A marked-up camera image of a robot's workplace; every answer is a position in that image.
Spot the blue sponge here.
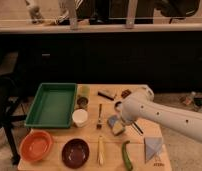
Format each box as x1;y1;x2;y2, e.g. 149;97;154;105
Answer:
107;115;121;130

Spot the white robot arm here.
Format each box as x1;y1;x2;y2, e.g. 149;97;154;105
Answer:
118;87;202;143

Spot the dark red bowl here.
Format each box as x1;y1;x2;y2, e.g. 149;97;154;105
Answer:
61;138;90;169

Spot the orange bowl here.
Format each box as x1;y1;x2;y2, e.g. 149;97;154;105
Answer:
19;131;53;163

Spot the metal fork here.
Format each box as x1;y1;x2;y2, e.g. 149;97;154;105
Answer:
96;104;102;129

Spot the white dish brush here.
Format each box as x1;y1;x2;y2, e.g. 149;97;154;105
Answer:
114;101;143;136

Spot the black and tan eraser block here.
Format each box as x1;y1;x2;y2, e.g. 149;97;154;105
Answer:
98;90;116;101

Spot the brown dried food piece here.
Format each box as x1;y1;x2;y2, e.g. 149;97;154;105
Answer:
121;89;132;99

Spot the grey folded cloth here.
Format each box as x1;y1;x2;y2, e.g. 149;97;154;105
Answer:
144;137;163;162

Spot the white cup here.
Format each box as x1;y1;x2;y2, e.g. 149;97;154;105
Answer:
72;109;88;127

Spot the green can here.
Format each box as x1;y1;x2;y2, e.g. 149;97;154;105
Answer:
77;86;90;109

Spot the green plastic tray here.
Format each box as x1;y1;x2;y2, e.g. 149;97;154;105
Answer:
25;83;77;129

